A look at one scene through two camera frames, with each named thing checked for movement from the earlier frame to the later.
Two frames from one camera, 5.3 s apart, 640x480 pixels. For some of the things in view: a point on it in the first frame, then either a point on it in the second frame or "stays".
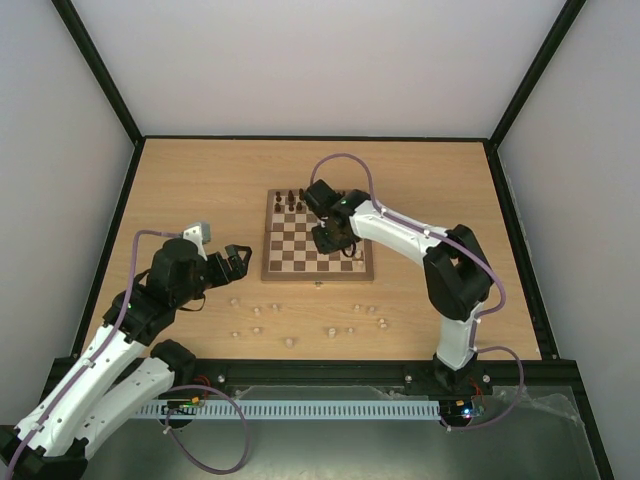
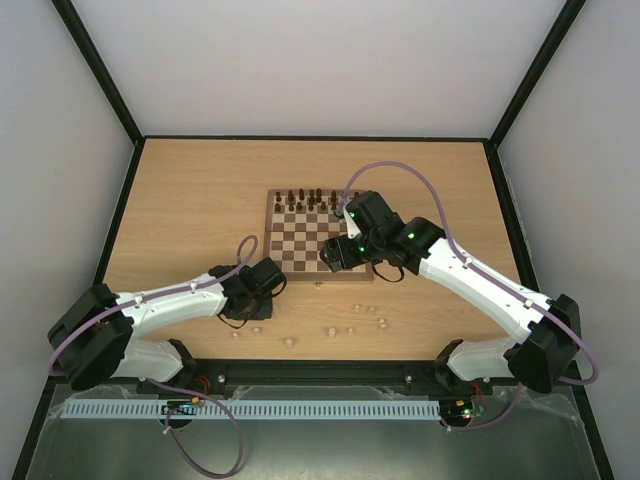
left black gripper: x=239 y=271 → x=265 y=311
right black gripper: x=329 y=238 → x=329 y=255
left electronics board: x=185 y=407 stays
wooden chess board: x=288 y=252 stays
